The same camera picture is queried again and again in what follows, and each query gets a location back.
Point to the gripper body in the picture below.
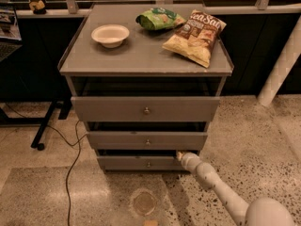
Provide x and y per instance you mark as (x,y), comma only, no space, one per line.
(188,159)

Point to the grey bottom drawer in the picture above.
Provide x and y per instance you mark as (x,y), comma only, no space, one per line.
(135,163)

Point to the grey drawer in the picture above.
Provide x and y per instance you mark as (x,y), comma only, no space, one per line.
(147,140)
(145,109)
(135,163)

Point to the grey middle drawer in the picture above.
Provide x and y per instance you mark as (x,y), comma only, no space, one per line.
(147,140)

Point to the grey drawer cabinet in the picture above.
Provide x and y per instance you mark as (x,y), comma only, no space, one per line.
(140,67)

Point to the grey top drawer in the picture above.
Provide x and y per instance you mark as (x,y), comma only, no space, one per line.
(145,109)

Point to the round floor cover plate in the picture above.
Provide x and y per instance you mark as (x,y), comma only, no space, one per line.
(143,202)

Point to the yellow brown chip bag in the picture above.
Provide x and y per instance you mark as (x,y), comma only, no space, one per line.
(196,38)

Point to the white paper bowl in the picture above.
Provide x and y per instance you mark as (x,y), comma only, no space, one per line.
(110,35)

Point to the green snack bag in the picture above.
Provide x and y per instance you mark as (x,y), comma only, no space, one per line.
(159,18)

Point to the small yellow black object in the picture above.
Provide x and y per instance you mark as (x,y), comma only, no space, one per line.
(37,6)

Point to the laptop on desk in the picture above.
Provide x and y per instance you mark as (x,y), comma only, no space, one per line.
(10,36)

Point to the black desk leg frame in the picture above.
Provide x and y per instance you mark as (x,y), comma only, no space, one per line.
(41,122)

